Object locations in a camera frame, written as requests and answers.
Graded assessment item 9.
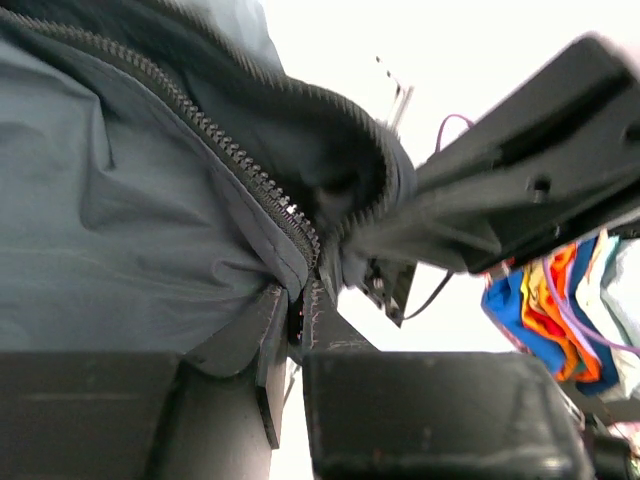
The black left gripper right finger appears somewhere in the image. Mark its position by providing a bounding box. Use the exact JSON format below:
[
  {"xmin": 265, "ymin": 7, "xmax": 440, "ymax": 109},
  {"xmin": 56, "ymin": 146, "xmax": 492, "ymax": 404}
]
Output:
[{"xmin": 302, "ymin": 281, "xmax": 595, "ymax": 479}]

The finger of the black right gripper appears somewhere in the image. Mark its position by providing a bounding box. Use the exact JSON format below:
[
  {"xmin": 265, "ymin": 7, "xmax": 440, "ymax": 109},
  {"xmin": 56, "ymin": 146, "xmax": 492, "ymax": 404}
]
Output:
[{"xmin": 346, "ymin": 197, "xmax": 500, "ymax": 270}]

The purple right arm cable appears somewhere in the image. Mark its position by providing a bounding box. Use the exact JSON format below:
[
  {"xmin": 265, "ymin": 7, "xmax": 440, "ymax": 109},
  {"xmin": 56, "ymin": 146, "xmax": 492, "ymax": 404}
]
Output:
[{"xmin": 433, "ymin": 113, "xmax": 640, "ymax": 357}]

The colourful cloth pile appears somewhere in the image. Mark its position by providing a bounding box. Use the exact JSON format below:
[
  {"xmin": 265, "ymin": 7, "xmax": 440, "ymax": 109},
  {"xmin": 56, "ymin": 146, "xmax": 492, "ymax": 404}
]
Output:
[{"xmin": 481, "ymin": 230, "xmax": 639, "ymax": 401}]

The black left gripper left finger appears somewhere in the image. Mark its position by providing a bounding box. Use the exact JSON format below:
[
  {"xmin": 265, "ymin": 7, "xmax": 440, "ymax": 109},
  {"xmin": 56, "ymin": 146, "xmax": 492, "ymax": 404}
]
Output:
[{"xmin": 1, "ymin": 285, "xmax": 289, "ymax": 479}]

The metal frame post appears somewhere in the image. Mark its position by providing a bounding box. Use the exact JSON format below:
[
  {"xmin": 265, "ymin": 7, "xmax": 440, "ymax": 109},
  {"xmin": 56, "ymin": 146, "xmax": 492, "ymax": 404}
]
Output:
[{"xmin": 375, "ymin": 56, "xmax": 415, "ymax": 136}]

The dark navy and grey jacket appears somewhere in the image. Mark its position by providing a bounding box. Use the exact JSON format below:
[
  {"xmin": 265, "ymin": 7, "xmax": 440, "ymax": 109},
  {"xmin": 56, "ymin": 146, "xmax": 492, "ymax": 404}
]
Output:
[{"xmin": 1, "ymin": 1, "xmax": 416, "ymax": 353}]

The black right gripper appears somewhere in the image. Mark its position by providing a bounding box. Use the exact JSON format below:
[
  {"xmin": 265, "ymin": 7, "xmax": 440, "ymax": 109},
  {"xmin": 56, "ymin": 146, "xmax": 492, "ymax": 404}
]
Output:
[{"xmin": 414, "ymin": 35, "xmax": 639, "ymax": 273}]

